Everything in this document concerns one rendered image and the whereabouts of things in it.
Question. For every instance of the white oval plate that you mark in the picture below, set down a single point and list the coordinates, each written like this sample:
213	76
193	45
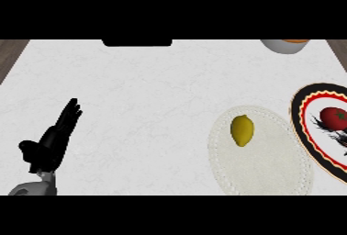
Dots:
262	159

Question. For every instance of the grey bowl with orange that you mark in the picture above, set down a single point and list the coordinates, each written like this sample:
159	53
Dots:
284	46

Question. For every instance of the black red patterned placemat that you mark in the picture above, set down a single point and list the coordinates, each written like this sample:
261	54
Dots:
303	122

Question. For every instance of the yellow lemon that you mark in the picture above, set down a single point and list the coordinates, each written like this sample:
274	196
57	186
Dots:
243	130

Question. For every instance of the red tomato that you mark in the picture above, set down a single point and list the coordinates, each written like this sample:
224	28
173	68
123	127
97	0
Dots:
334	118

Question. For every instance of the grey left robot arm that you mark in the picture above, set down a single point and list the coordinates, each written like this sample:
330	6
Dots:
38	187

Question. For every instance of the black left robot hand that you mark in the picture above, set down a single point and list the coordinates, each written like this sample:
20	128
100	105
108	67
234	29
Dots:
54	143

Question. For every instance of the black appliance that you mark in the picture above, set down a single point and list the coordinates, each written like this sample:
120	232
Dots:
138	42

